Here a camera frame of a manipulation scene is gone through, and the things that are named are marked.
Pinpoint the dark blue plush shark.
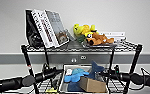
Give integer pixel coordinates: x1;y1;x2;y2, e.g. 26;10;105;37
67;60;107;93

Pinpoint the small yellow plush toy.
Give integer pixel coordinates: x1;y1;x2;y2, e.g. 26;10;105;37
45;87;59;94

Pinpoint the small brown cardboard box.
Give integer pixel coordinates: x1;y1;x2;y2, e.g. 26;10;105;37
78;77;109;94

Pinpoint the light blue plush turtle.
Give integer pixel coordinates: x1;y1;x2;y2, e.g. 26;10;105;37
64;68;90;84

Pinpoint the orange plush toy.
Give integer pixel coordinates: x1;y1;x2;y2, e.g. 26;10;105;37
84;31;115;46

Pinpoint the white flat box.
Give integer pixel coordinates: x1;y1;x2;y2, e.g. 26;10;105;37
99;31;127;43

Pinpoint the grey printed box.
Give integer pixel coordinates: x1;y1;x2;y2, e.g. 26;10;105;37
44;9;70;47

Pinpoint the white printed box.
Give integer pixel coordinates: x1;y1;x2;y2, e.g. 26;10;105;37
30;9;59;49

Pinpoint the yellow plush duck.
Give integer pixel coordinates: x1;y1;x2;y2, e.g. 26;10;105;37
73;23;97;43

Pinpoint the white wall socket plate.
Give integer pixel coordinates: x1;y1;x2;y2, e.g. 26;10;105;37
70;57;78;64
80;54;87;61

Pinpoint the black wire shelf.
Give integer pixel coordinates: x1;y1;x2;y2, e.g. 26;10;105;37
20;41;144;94

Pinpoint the long grey wall band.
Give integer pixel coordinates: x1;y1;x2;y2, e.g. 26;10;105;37
0;53;150;65

